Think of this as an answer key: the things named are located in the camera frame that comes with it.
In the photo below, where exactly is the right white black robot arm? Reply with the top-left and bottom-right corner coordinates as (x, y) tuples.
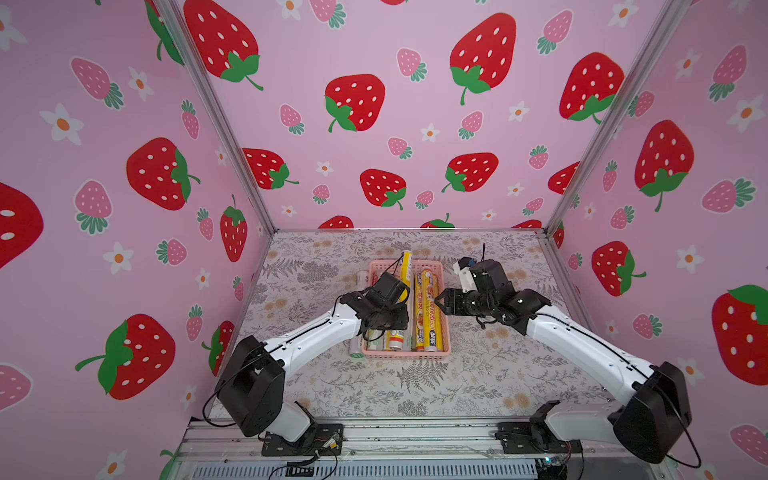
(435, 257), (692, 464)

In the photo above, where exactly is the aluminium rail frame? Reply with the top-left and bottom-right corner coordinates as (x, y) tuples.
(163, 417), (685, 479)

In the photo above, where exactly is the left aluminium corner post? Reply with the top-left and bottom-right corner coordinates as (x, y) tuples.
(156, 0), (276, 238)

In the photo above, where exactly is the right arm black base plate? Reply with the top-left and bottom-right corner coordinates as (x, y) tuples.
(494, 421), (583, 455)

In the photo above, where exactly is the floral patterned table mat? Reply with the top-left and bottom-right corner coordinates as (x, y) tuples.
(239, 231), (610, 417)

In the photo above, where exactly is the yellow plastic wrap roll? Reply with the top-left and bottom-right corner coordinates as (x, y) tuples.
(385, 250), (413, 352)
(412, 272), (425, 352)
(420, 269), (443, 352)

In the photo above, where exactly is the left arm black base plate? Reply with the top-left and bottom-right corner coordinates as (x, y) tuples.
(261, 423), (344, 457)

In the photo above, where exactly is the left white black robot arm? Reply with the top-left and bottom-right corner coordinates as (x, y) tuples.
(214, 273), (411, 443)

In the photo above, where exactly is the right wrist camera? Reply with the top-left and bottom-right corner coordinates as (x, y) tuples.
(453, 257), (477, 292)

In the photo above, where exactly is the pink perforated plastic basket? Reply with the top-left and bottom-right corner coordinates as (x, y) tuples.
(361, 259), (451, 360)

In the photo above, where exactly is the right aluminium corner post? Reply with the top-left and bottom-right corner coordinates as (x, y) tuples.
(543, 0), (690, 239)

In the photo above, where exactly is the aluminium corner post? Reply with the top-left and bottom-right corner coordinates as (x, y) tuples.
(156, 0), (276, 238)
(543, 0), (690, 239)

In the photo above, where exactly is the white green plastic wrap roll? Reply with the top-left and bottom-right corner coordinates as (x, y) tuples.
(365, 329), (385, 351)

